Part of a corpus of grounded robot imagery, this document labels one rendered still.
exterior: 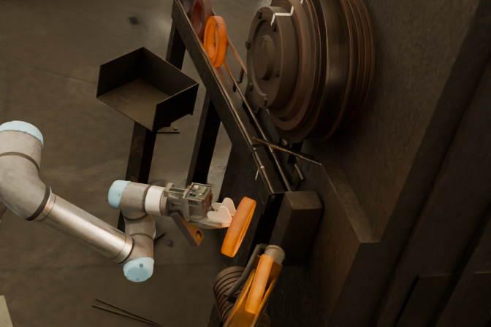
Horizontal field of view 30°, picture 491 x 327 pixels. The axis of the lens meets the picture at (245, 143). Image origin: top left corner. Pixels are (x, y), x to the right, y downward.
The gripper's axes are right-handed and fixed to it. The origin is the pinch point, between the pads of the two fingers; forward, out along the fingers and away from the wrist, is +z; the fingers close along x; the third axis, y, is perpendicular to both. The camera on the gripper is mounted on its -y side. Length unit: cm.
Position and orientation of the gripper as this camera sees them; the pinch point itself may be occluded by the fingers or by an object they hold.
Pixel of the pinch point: (240, 221)
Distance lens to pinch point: 228.8
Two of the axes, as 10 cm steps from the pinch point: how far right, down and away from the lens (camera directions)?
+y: -0.4, -8.4, -5.3
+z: 9.5, 1.4, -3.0
